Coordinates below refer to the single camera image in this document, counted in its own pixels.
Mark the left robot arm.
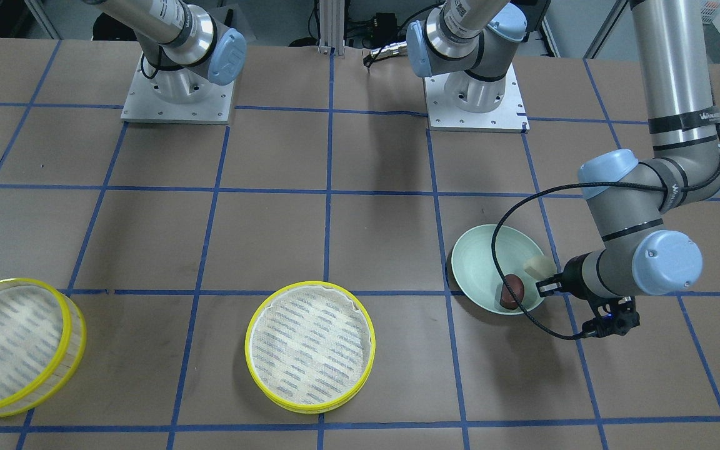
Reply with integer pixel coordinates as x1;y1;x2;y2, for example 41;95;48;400
406;1;720;302

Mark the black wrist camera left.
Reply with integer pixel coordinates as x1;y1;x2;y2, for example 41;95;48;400
581;296;641;338

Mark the light green plate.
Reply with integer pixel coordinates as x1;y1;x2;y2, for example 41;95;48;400
451;224;544;316

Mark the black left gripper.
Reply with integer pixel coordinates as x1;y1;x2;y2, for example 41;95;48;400
536;253;598;298

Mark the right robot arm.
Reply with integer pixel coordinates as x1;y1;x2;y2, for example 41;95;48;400
87;1;248;104

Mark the white bun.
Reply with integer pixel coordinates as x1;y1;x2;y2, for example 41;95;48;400
522;254;558;281

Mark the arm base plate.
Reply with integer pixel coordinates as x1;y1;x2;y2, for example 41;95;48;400
121;56;236;125
424;64;531;134

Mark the brown bun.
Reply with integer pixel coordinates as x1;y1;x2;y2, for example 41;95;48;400
498;274;525;311

